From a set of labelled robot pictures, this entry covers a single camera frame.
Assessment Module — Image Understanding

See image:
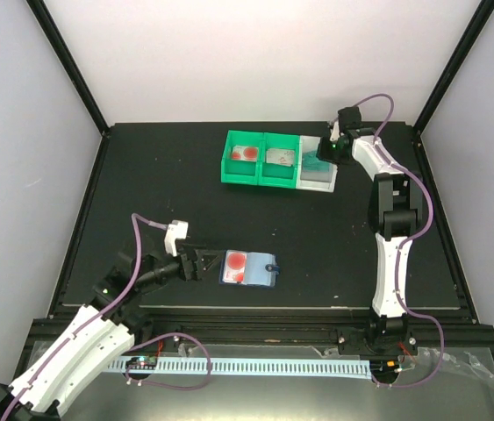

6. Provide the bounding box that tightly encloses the light blue slotted strip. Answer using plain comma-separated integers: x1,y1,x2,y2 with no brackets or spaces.
104,356,372,380

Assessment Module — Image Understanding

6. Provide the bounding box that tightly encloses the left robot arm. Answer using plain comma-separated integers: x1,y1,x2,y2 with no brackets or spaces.
0,245,224,420

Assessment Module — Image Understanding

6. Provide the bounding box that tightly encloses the green bin middle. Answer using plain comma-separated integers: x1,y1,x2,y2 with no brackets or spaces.
258,132,300,189

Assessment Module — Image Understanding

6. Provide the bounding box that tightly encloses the green bin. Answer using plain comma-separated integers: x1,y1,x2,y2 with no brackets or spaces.
220,130,263,185
258,132,300,189

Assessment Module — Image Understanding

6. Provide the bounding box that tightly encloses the left circuit board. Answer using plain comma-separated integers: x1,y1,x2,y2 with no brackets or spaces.
125,356,158,370

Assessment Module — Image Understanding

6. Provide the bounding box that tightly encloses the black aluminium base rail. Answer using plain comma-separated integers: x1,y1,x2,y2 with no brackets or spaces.
142,308,494,349

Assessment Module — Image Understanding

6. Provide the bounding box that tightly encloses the black frame post right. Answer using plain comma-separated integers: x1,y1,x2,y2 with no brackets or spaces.
413,0,494,135

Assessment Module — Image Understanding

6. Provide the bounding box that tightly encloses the white patterned card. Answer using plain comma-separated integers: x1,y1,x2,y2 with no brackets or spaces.
265,147,296,168

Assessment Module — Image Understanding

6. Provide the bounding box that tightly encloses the black frame post left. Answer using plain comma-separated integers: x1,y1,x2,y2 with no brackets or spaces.
26,0,110,135

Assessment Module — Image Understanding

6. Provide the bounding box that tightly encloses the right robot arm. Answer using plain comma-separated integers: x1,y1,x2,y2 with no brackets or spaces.
317,106,423,354

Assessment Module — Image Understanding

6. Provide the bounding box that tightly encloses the red circle card in holder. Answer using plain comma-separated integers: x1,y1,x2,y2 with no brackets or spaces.
220,250,247,284

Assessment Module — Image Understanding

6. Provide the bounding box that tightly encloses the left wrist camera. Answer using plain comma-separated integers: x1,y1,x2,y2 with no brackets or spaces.
164,220,189,257

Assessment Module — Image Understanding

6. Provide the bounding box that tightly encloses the blue leather card holder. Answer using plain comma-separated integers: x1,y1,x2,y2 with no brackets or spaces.
219,250,281,288

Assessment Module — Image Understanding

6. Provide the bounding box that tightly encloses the black frame post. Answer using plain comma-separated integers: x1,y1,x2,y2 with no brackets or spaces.
413,0,494,135
26,0,110,135

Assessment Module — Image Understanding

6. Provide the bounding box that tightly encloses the white bin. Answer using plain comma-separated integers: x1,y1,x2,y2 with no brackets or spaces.
296,135,338,193

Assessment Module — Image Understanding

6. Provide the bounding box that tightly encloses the green bin left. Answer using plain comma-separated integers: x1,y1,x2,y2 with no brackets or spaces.
220,130,263,185

